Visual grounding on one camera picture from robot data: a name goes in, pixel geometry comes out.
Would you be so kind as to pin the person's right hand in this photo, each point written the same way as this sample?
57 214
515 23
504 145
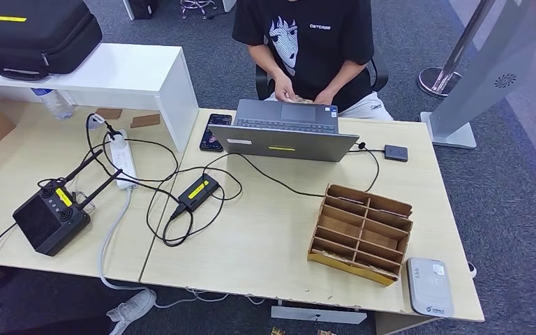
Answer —
284 90

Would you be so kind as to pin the person's left hand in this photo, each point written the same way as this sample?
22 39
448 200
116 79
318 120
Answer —
325 97

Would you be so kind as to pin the stack of hotel cards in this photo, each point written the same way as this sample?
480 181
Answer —
302 100

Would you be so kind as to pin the person's left forearm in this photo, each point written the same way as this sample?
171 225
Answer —
349 74

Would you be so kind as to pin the person's right forearm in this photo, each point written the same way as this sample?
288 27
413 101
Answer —
263 62

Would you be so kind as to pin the person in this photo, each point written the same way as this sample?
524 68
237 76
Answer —
314 46

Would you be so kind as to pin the wooden card organizer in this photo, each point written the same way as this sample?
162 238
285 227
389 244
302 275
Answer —
360 233

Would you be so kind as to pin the grey white card reader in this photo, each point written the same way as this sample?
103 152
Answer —
430 287

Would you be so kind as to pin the orange hotel card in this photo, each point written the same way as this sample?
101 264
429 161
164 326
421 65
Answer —
325 332
276 331

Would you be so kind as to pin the grey laptop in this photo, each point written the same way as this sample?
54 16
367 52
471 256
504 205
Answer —
286 144

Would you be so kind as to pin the black smartphone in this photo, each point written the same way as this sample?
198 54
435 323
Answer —
215 133

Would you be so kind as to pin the small black box device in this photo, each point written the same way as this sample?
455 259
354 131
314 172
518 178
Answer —
396 153

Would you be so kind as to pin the white furniture panel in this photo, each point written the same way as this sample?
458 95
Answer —
228 4
128 10

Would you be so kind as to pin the chrome chair base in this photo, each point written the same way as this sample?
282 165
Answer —
197 5

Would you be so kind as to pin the black power adapter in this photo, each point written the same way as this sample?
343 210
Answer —
198 192

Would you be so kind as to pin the brown cardboard piece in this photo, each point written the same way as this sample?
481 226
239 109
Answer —
145 121
109 113

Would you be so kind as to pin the grey kiosk stand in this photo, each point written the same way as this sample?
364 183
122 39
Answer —
490 69

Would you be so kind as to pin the white desk shelf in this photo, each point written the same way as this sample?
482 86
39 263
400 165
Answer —
111 71

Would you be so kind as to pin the white power strip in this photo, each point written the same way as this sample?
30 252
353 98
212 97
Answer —
123 159

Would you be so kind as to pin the white charger plug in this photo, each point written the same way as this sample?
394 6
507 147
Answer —
96 122

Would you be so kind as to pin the white panel under desk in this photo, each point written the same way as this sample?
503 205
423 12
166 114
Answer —
319 315

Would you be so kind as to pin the black white shoe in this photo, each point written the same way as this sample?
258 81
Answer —
472 269

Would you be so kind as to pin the clear plastic water bottle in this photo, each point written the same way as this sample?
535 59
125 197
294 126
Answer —
57 105

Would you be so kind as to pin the clear plastic stand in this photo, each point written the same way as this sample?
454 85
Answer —
85 203

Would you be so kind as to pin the black carrying case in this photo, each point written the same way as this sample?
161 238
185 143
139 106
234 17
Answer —
27 41

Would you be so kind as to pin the white sneaker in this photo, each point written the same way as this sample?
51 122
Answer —
131 309

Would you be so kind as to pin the black controller with antennas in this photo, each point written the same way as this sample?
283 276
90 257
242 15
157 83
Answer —
50 224

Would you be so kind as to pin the chrome stanchion post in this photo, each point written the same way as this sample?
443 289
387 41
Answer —
439 81

